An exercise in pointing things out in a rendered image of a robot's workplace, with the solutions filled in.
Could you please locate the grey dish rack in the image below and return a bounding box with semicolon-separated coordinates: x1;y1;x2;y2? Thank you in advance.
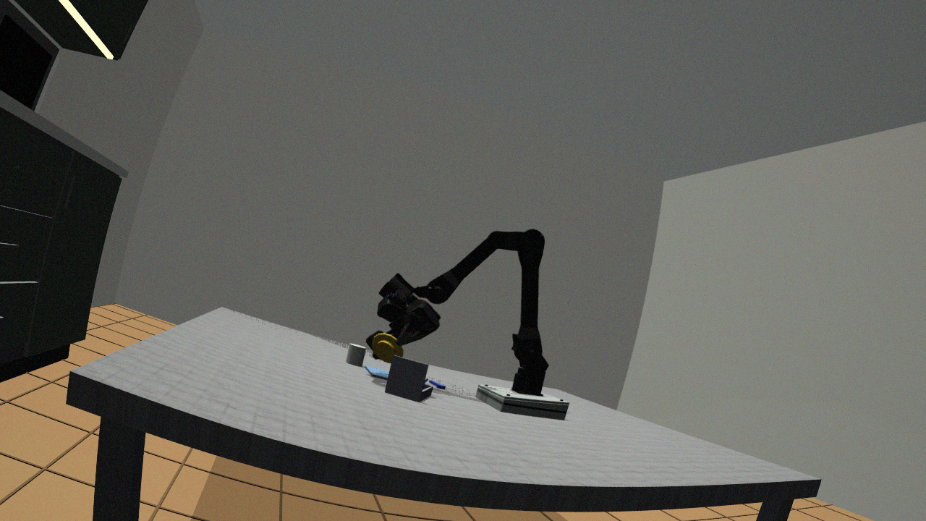
385;355;433;402

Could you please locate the yellow round plate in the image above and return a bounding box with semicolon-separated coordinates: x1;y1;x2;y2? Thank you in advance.
372;333;404;363

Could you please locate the grey cylinder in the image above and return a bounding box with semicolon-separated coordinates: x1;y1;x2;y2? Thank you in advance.
346;344;366;366

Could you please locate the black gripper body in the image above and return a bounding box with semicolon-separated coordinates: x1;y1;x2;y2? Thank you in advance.
366;303;439;350

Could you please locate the light blue flat mat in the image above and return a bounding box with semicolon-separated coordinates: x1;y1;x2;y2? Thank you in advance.
365;366;389;380

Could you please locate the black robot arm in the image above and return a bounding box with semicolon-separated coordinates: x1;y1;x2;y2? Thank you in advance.
377;229;549;397

